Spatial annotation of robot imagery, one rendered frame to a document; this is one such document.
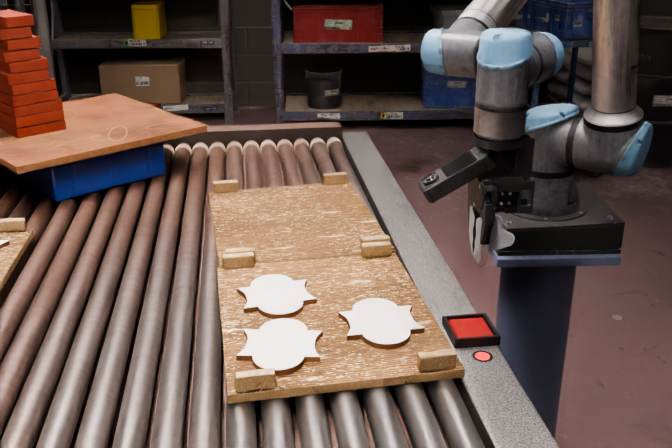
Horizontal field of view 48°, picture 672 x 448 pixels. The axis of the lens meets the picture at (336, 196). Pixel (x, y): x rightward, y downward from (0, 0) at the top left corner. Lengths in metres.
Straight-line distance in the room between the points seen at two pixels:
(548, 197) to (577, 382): 1.28
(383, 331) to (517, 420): 0.25
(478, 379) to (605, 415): 1.59
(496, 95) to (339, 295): 0.46
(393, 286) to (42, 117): 1.06
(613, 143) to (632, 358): 1.58
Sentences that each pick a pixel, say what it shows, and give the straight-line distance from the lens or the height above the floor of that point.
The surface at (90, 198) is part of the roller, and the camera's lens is 1.90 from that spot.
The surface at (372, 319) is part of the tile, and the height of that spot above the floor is 0.95.
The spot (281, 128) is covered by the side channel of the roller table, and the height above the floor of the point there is 0.95.
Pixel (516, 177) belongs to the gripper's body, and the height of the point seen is 1.19.
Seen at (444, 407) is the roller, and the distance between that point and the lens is 1.11.
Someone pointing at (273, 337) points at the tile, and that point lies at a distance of 1.20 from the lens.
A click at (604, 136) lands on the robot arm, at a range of 1.61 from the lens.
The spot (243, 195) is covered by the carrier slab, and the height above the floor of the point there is 0.94.
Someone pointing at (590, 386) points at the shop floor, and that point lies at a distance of 2.87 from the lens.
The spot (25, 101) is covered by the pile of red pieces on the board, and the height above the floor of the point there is 1.13.
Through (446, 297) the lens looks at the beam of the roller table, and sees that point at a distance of 1.38.
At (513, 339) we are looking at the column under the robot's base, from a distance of 1.85.
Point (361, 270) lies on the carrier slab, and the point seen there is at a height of 0.94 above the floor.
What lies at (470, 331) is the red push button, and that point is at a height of 0.93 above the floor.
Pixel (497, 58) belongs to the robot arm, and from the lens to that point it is 1.09.
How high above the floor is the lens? 1.57
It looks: 21 degrees down
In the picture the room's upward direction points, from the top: straight up
